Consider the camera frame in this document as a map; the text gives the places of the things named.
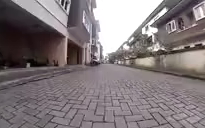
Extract building with open ground floor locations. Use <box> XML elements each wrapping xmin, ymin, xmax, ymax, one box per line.
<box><xmin>0</xmin><ymin>0</ymin><xmax>72</xmax><ymax>70</ymax></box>

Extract grey parked car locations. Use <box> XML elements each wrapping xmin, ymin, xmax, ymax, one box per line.
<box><xmin>90</xmin><ymin>57</ymin><xmax>102</xmax><ymax>67</ymax></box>

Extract long pale boundary wall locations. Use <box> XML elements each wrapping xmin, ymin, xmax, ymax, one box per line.
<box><xmin>118</xmin><ymin>46</ymin><xmax>205</xmax><ymax>77</ymax></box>

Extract raised grey pavement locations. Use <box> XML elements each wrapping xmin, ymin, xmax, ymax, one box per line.
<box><xmin>0</xmin><ymin>64</ymin><xmax>93</xmax><ymax>92</ymax></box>

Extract trees behind wall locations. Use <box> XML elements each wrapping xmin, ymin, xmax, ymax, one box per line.
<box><xmin>107</xmin><ymin>33</ymin><xmax>164</xmax><ymax>65</ymax></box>

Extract grey building with white windows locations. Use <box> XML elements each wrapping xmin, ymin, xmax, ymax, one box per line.
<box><xmin>152</xmin><ymin>0</ymin><xmax>205</xmax><ymax>52</ymax></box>

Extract pale multi-storey building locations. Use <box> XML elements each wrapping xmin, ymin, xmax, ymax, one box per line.
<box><xmin>123</xmin><ymin>0</ymin><xmax>183</xmax><ymax>53</ymax></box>

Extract beige and grey building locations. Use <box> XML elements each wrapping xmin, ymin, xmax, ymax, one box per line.
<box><xmin>66</xmin><ymin>0</ymin><xmax>104</xmax><ymax>66</ymax></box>

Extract grey brick paved road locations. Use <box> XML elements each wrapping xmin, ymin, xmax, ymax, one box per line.
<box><xmin>0</xmin><ymin>63</ymin><xmax>205</xmax><ymax>128</ymax></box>

